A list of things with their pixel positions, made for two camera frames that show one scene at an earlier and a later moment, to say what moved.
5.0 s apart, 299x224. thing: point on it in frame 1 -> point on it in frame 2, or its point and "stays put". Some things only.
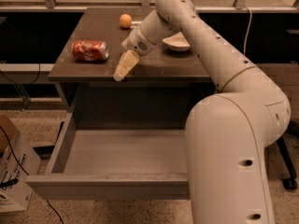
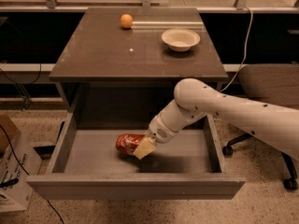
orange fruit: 125,21 stays put
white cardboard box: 18,160 stays put
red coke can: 90,50 -> 128,143
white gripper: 136,42 -> 159,131
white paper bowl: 177,42 stays put
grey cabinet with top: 157,94 stays put
